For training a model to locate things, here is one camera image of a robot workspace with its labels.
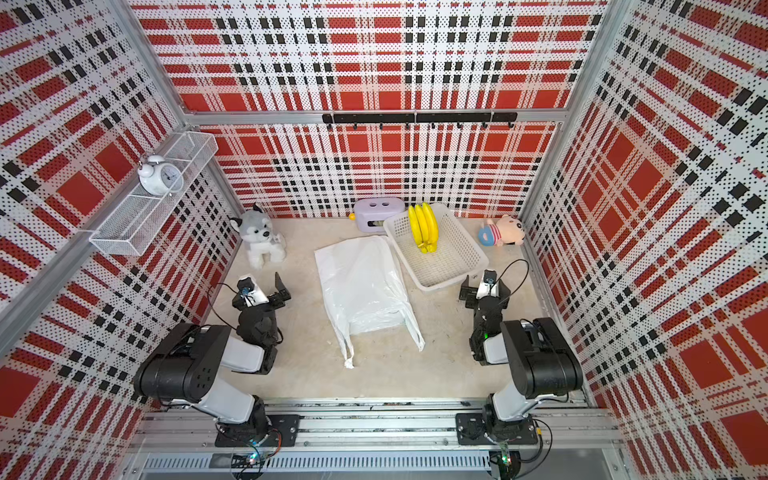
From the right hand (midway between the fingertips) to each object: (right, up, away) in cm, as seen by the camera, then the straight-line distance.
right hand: (487, 277), depth 91 cm
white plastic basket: (-7, +6, +17) cm, 19 cm away
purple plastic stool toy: (-39, +23, +20) cm, 49 cm away
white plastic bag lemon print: (-39, -5, +7) cm, 40 cm away
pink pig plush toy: (+13, +16, +20) cm, 28 cm away
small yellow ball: (-46, +22, +24) cm, 56 cm away
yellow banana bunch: (-18, +17, +17) cm, 30 cm away
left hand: (-67, 0, -3) cm, 67 cm away
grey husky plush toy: (-74, +16, +4) cm, 76 cm away
